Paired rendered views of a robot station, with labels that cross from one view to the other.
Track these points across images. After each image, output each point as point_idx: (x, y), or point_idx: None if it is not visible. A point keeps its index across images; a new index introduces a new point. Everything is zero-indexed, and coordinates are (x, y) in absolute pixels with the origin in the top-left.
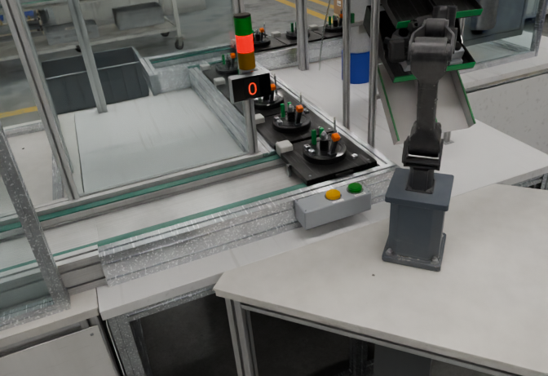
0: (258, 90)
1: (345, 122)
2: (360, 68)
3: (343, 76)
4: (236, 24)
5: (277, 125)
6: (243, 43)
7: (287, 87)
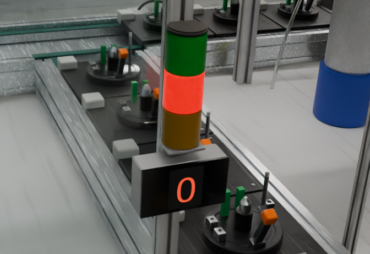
0: (199, 194)
1: (349, 241)
2: (352, 101)
3: (362, 152)
4: (170, 49)
5: (214, 238)
6: (181, 92)
7: (223, 131)
